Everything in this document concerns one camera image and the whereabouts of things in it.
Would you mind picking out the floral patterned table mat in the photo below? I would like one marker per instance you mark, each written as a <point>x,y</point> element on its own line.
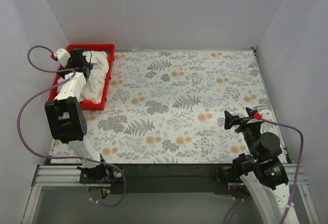
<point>168,107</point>

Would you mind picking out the white t-shirt with black print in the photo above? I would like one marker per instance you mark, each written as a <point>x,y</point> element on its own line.
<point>73,84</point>

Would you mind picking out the aluminium frame rail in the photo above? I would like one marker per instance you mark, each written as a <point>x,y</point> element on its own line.
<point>70,175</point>

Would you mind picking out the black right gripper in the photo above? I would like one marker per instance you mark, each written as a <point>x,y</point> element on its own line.
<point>241,121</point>

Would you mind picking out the red plastic bin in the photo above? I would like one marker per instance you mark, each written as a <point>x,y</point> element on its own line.
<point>106,47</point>

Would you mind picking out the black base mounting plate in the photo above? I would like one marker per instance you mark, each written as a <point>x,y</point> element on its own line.
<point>165,178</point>

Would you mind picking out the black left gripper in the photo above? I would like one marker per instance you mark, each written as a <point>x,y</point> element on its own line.
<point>83,66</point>

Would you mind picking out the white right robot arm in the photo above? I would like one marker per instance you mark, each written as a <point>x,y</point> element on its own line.
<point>261,171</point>

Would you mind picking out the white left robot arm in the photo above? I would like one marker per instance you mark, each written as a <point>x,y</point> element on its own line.
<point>68,125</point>

